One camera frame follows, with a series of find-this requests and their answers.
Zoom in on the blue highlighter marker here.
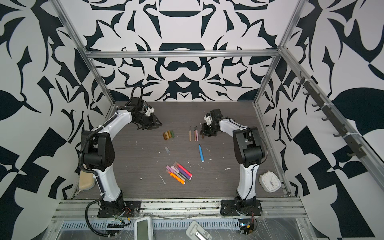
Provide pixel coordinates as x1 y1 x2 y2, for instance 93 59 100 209
199 144 205 163

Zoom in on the orange highlighter marker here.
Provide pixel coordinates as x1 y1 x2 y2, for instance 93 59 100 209
166 170 185 185

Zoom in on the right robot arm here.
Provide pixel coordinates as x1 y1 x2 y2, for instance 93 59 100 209
200 109 266 209

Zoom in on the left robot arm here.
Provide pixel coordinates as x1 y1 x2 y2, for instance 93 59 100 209
78 87 163 214

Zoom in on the green pen pink cap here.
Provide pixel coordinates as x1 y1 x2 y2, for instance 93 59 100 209
171 166 190 182

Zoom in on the pink highlighter marker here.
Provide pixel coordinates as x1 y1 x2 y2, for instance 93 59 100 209
175 162 193 179

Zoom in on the purple highlighter marker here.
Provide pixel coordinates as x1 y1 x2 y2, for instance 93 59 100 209
174 163 192 180

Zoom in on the white alarm clock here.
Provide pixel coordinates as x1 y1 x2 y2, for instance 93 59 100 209
259 171 282 193

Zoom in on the small circuit board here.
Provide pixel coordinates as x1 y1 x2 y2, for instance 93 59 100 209
239 218 258 235

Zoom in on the white grey device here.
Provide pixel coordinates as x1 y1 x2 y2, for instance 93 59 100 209
186 221 213 240

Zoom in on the white tablet device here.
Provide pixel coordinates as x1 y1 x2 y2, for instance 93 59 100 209
134 216 154 240

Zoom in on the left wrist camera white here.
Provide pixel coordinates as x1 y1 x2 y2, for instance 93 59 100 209
145 106 155 117

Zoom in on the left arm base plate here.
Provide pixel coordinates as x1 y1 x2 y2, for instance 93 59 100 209
97 201 142 218

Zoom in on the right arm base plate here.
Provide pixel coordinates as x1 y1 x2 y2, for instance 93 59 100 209
220 198 263 217

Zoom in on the black coat hook rail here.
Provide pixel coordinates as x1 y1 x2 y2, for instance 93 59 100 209
296 72 367 159

